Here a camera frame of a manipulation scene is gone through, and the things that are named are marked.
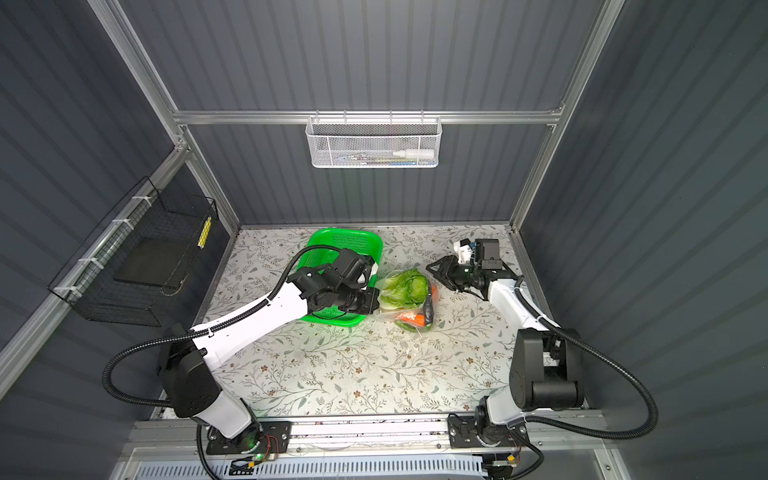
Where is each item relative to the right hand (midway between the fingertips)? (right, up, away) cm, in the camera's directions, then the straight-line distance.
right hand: (434, 272), depth 86 cm
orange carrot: (-6, -13, 0) cm, 15 cm away
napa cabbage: (-8, -4, -7) cm, 12 cm away
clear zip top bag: (-14, -11, -7) cm, 19 cm away
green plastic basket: (-22, +10, +23) cm, 33 cm away
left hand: (-15, -8, -8) cm, 19 cm away
